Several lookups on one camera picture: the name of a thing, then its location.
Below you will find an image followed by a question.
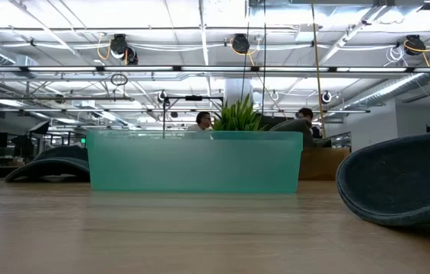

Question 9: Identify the dark blue denim cap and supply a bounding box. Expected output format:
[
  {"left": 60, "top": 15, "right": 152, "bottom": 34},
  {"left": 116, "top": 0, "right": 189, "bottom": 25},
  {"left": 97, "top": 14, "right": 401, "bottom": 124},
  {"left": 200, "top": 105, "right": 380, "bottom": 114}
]
[
  {"left": 335, "top": 129, "right": 430, "bottom": 228},
  {"left": 4, "top": 145, "right": 91, "bottom": 183}
]

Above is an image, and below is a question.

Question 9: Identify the person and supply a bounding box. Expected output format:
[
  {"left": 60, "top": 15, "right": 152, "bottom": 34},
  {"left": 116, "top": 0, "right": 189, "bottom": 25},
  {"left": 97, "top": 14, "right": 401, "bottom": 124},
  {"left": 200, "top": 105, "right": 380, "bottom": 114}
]
[
  {"left": 296, "top": 107, "right": 324, "bottom": 140},
  {"left": 187, "top": 110, "right": 214, "bottom": 132}
]

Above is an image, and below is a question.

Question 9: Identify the small green potted plant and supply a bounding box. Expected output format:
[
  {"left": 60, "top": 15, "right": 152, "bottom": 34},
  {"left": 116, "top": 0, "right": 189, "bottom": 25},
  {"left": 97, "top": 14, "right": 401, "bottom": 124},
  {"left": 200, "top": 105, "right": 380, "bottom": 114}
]
[{"left": 213, "top": 94, "right": 266, "bottom": 132}]

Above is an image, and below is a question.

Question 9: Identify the teal translucent plastic bin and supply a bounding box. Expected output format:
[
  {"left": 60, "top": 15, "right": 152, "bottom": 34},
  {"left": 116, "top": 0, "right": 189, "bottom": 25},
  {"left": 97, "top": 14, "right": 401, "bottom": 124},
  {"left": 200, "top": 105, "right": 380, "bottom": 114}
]
[{"left": 85, "top": 128, "right": 304, "bottom": 194}]

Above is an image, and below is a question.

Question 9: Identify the orange plastic bin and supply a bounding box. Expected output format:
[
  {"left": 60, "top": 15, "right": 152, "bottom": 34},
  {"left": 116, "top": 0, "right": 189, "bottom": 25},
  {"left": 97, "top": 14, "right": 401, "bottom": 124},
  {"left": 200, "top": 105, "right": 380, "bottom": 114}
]
[{"left": 298, "top": 146, "right": 351, "bottom": 181}]

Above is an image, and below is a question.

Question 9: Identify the long ceiling light rail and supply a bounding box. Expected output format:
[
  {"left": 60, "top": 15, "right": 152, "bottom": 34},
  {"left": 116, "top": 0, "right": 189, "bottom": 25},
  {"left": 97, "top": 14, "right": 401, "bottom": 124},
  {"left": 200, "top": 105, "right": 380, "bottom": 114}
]
[
  {"left": 0, "top": 108, "right": 371, "bottom": 114},
  {"left": 0, "top": 65, "right": 430, "bottom": 74}
]

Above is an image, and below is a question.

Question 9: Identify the black ceiling cable reel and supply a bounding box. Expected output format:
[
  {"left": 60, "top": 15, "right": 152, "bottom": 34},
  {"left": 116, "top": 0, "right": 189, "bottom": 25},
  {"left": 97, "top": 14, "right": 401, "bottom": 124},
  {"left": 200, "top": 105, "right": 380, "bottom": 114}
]
[
  {"left": 109, "top": 33, "right": 139, "bottom": 65},
  {"left": 404, "top": 33, "right": 427, "bottom": 57},
  {"left": 231, "top": 33, "right": 252, "bottom": 55}
]

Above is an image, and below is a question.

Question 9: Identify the hanging black cable coil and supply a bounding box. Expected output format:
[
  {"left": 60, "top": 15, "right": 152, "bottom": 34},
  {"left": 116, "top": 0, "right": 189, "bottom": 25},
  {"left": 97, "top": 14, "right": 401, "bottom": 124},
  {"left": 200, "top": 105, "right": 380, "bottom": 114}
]
[{"left": 110, "top": 72, "right": 129, "bottom": 87}]

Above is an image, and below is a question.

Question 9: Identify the yellow hanging cable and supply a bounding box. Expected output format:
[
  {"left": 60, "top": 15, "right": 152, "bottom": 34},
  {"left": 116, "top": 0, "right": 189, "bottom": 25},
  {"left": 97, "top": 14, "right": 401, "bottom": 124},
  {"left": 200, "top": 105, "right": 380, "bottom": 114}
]
[{"left": 311, "top": 2, "right": 329, "bottom": 140}]

